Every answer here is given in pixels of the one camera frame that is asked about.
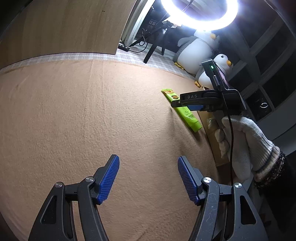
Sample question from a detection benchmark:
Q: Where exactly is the black tripod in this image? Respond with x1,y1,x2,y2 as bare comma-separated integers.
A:
128,21,173,64

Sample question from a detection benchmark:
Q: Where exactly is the large penguin plush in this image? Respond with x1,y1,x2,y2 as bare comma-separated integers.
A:
173,31,221,75

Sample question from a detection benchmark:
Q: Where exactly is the green tube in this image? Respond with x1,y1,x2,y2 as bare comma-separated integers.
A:
161,88,202,133

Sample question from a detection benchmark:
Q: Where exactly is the small penguin plush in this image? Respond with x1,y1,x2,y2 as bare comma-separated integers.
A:
194,54,233,89

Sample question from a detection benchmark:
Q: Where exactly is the phone on gripper mount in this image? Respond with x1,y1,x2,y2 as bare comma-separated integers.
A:
202,59,230,91

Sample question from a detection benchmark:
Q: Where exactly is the wooden cabinet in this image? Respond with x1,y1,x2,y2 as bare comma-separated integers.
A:
1,0,135,67

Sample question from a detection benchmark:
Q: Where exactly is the ring light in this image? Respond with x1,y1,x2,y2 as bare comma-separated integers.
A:
161,1,239,32

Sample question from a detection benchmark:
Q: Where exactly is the black power strip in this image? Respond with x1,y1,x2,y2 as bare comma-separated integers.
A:
118,44,130,52

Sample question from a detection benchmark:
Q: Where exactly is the cardboard box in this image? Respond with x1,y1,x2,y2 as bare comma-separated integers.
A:
198,97,229,167

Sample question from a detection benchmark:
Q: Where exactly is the white gloved right hand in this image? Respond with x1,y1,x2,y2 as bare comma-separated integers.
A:
207,115,281,183

